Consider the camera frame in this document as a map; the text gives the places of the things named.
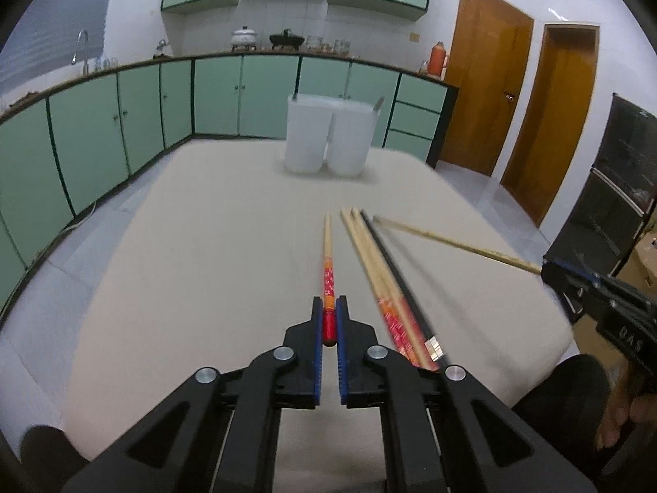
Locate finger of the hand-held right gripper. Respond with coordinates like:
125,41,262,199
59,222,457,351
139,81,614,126
559,286,599,324
541,261,604,291

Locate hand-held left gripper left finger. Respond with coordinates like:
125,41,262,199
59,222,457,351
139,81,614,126
60,297,324,493

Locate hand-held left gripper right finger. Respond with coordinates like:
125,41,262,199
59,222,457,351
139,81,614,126
336,295,599,493

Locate red-handled wooden chopstick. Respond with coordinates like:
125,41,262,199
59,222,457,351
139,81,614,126
322,213,338,346

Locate wooden chopstick red patterned end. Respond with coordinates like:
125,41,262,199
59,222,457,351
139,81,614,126
340,208,428,369

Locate plain bamboo chopstick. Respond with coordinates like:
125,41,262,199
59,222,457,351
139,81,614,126
374,214,543,274

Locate pair of red-patterned wooden chopsticks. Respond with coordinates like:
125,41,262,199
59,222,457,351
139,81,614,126
350,207,438,371

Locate white two-compartment utensil holder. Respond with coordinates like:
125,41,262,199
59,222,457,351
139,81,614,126
285,93,386,178

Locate person's right hand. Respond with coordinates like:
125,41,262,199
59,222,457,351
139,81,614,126
595,359,657,453

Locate cardboard box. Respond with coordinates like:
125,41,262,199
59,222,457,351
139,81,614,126
570,231,657,365

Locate person's dark trouser leg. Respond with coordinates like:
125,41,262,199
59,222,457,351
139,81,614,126
19,425,96,476
513,354,611,447

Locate plain wooden door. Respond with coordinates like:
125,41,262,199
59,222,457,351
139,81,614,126
500,23,601,227

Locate red thermos flask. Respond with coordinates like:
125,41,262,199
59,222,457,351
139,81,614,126
430,41,448,77

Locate row of glass jars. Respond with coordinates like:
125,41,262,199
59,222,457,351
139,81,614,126
307,36,355,56

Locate black wok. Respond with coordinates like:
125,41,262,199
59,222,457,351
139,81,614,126
269,29,303,52

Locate green base cabinet run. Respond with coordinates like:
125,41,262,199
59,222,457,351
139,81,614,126
0,54,460,319

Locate white cooking pot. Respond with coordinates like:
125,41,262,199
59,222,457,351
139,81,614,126
231,25,258,51

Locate chrome sink faucet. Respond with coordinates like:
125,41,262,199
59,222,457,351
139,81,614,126
71,29,90,75

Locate window blinds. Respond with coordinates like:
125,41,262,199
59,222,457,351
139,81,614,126
0,0,119,93

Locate wooden door with handle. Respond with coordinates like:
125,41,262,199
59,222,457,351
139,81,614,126
439,0,535,176

